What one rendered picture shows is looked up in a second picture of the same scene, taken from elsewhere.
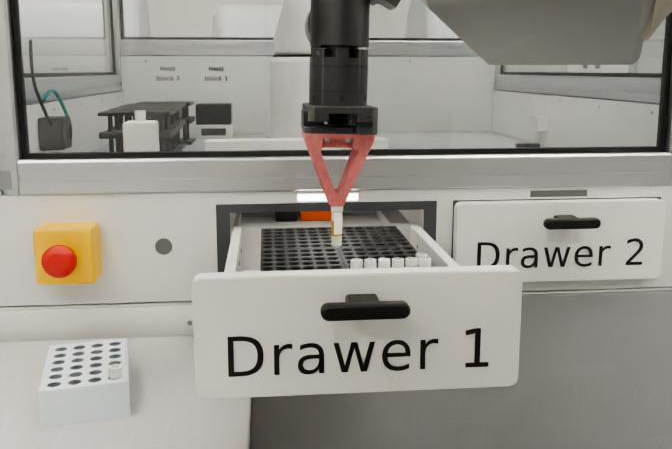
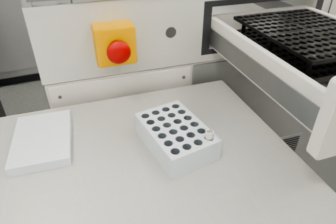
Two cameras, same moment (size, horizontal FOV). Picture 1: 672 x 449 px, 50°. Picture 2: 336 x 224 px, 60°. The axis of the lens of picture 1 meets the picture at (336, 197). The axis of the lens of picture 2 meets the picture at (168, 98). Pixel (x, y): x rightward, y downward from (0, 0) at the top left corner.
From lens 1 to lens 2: 52 cm
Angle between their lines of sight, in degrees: 25
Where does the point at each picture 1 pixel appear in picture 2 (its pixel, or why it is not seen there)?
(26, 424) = (158, 178)
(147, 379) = not seen: hidden behind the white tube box
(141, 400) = not seen: hidden behind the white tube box
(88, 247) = (133, 39)
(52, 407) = (179, 167)
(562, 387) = not seen: outside the picture
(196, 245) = (190, 30)
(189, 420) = (259, 156)
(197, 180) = not seen: outside the picture
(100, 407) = (205, 159)
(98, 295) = (129, 67)
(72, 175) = not seen: outside the picture
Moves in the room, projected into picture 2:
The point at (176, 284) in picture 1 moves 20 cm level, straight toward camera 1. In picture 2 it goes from (177, 55) to (235, 103)
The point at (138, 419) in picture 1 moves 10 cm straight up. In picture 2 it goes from (227, 161) to (235, 106)
